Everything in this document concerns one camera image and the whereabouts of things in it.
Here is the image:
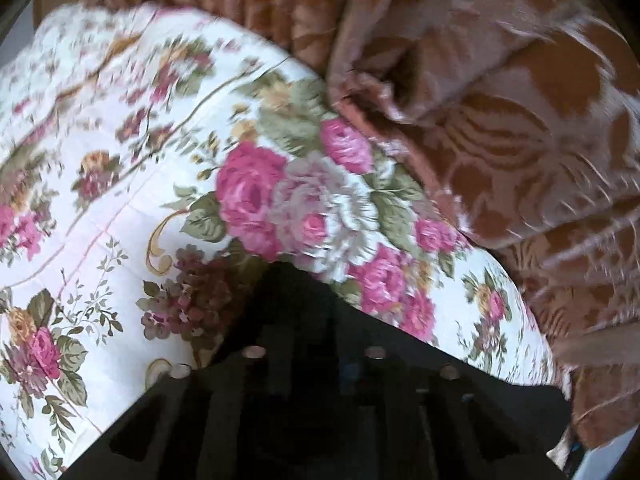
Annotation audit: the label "black pants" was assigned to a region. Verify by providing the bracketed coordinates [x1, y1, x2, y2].
[60, 260, 574, 480]

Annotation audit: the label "floral bedspread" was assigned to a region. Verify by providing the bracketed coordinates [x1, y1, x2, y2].
[1, 4, 566, 479]

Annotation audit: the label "brown floral curtain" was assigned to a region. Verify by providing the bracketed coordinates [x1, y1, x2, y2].
[82, 0, 639, 448]

